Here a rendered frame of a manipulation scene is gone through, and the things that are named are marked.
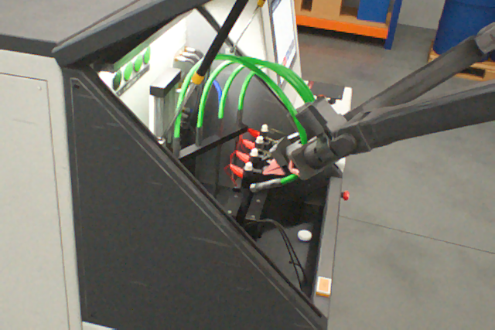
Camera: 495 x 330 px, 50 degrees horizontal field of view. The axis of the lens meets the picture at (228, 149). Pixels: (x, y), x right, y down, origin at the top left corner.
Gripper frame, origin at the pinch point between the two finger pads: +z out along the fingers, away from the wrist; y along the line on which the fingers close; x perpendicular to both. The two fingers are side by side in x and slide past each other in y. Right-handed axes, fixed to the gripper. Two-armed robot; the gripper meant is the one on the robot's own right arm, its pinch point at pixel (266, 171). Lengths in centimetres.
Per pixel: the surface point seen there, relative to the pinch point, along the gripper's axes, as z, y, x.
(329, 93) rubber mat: 18, -1, -93
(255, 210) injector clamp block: 9.8, -7.9, 1.1
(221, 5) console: 0, 45, -28
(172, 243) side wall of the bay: 3.5, 2.9, 37.3
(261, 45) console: -2.2, 28.6, -31.7
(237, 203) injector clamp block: 13.8, -3.8, 1.0
